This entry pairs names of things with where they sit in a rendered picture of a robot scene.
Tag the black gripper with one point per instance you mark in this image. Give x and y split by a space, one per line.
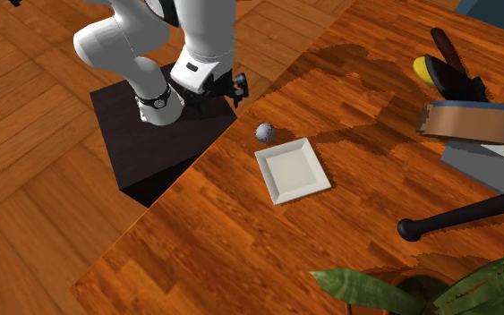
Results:
220 85

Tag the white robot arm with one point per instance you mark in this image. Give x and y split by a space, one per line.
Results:
208 30

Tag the grey speckled ball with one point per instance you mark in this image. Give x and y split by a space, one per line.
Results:
265 133

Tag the white square plate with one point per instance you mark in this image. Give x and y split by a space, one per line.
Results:
293 171

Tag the dark robot stand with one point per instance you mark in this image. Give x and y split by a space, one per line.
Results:
146 144

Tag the black and yellow brush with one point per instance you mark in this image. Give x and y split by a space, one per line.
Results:
452 80

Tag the brown band with blue rim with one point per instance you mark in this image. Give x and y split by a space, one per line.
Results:
469 124

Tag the green potted plant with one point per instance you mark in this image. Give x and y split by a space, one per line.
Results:
365 290

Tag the grey flat box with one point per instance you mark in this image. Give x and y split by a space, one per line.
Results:
483 168

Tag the black baseball bat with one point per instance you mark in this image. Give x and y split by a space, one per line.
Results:
465 214

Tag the teal furniture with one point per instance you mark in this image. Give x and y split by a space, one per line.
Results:
496 13

